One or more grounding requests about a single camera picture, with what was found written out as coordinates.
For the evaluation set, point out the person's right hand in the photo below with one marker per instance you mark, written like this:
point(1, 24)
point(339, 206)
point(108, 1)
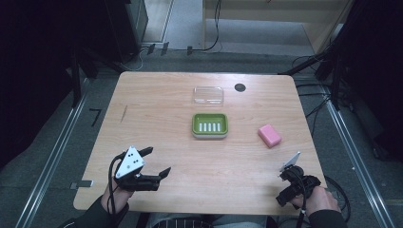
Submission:
point(319, 199)

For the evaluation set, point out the pink soap bar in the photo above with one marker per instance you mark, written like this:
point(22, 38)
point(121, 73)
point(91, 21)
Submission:
point(269, 135)

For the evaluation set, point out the light wooden furniture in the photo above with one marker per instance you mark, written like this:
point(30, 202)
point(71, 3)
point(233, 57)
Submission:
point(272, 12)

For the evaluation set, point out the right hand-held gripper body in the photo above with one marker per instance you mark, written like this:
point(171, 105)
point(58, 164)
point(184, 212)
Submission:
point(295, 183)

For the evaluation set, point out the black cabinet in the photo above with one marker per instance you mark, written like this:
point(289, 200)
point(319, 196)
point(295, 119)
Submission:
point(125, 28)

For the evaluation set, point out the black plug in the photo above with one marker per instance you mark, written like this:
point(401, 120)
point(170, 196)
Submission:
point(164, 48)
point(189, 50)
point(151, 49)

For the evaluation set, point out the metal floor rail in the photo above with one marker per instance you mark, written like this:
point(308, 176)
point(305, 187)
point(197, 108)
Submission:
point(356, 161)
point(52, 158)

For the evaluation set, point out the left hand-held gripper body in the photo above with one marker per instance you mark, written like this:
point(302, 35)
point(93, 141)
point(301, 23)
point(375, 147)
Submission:
point(130, 162)

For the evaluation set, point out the small metal bracket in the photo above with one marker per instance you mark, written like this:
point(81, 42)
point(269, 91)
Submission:
point(81, 184)

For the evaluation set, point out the person's left hand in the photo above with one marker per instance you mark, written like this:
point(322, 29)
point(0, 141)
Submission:
point(116, 196)

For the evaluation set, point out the clear plastic soap box lid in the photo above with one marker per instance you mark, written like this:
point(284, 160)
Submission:
point(208, 95)

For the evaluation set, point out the green soap dish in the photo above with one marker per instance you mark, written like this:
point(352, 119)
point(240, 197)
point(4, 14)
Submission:
point(209, 125)

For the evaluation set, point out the black tripod stand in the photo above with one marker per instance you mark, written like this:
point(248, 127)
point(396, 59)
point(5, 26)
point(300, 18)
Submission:
point(320, 58)

